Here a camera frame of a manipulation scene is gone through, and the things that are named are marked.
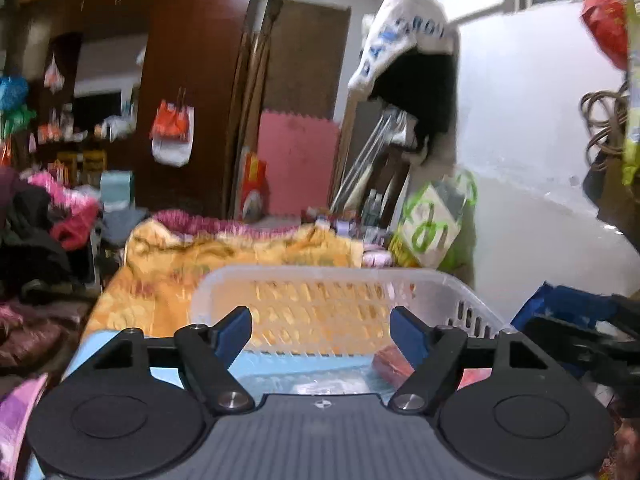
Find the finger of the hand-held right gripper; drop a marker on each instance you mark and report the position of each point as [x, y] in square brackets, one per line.
[575, 340]
[580, 297]

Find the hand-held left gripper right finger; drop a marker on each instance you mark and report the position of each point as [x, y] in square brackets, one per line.
[405, 332]

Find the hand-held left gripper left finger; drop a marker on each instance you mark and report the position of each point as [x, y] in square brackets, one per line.
[235, 330]

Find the red packet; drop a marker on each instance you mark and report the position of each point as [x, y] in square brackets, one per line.
[392, 362]

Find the white plastic basket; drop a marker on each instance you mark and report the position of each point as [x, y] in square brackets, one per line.
[310, 275]

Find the yellow patterned blanket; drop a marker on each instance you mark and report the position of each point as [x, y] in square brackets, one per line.
[165, 270]

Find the dark hanging bag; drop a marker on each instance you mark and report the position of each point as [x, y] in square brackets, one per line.
[612, 195]

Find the pink floral blanket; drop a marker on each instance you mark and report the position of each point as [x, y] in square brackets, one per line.
[200, 222]

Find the green white shopping bag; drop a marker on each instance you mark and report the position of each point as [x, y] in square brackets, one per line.
[430, 220]

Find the red cardboard box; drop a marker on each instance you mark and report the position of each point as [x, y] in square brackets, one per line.
[254, 185]

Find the pink foam mat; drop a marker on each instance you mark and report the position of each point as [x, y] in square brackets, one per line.
[300, 160]

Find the teal box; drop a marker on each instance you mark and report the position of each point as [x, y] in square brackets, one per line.
[117, 187]

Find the metal rods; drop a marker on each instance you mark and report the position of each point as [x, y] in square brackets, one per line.
[367, 150]

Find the pink red garment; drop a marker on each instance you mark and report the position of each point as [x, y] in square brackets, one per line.
[75, 225]

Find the brown jacket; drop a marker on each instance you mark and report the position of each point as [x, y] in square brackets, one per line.
[30, 335]

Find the orange white shopping bag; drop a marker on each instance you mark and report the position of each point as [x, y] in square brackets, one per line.
[172, 130]

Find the pile of dark clothes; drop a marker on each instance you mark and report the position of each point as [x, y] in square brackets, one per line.
[35, 240]

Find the yellow wooden chair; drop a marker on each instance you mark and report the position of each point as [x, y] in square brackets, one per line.
[67, 162]
[95, 160]

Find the white plastic bag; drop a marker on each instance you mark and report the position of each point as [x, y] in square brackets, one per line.
[120, 127]

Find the pink quilted cloth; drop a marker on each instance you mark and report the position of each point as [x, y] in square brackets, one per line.
[17, 420]

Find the brown wooden wardrobe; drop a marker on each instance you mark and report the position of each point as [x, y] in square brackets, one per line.
[200, 85]

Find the red plastic bag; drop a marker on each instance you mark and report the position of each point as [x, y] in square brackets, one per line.
[605, 20]

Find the white black hanging jacket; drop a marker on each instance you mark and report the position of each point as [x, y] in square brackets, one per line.
[400, 35]

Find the green plastic bag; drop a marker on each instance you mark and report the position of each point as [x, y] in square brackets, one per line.
[17, 122]

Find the small white hanging bag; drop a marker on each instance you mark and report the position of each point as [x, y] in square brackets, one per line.
[54, 77]

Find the blue plastic bag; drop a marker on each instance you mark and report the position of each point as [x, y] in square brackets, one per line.
[12, 92]

